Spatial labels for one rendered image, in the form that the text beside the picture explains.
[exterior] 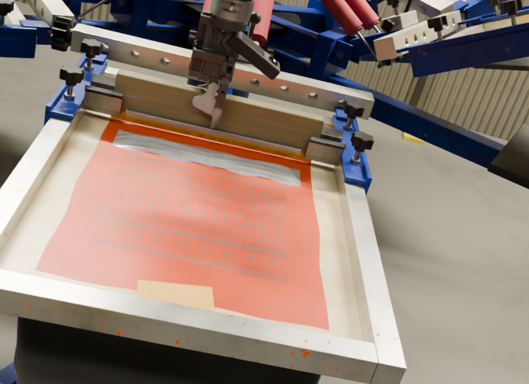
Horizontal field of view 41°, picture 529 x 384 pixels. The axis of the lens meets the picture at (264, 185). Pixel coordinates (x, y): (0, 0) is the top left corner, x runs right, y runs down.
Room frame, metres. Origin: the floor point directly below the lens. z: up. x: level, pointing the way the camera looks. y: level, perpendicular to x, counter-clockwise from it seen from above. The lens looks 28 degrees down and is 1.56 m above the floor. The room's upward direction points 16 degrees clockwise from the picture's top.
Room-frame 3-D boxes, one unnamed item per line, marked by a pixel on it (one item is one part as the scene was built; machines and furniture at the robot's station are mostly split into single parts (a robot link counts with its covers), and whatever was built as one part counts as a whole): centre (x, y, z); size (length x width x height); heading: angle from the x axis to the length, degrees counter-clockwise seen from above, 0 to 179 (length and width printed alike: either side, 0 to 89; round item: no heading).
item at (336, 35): (2.11, 0.23, 0.99); 0.82 x 0.79 x 0.12; 7
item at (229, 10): (1.26, 0.14, 1.23); 0.08 x 0.08 x 0.05
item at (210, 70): (1.27, 0.15, 1.15); 0.09 x 0.08 x 0.12; 97
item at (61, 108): (1.27, 0.40, 0.97); 0.30 x 0.05 x 0.07; 7
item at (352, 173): (1.34, -0.15, 0.97); 0.30 x 0.05 x 0.07; 7
